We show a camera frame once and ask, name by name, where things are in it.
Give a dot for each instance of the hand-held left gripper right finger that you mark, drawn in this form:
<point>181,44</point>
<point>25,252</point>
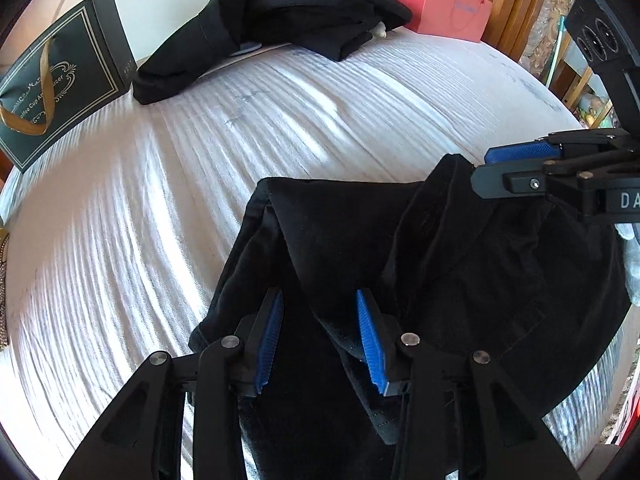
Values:
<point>371,345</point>

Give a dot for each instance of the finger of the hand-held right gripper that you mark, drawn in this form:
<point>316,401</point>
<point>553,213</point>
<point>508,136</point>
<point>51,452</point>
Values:
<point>500,182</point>
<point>520,152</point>

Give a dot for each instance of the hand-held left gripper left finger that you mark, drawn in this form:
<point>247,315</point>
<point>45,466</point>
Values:
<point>267,350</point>

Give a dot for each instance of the black printed sweatshirt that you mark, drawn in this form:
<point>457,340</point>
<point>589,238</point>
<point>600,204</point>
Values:
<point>325,240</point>

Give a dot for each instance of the red paper gift bag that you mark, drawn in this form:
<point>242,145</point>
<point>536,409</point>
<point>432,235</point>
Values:
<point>435,7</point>

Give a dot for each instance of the small white object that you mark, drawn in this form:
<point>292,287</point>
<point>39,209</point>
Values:
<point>380,31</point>

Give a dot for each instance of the white striped mattress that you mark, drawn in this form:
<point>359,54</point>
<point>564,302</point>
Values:
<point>125,210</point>

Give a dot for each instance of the plain black garment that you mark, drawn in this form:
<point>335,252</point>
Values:
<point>280,15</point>

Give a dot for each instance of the dark gift bag gold ribbon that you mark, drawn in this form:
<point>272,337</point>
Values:
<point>85,60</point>

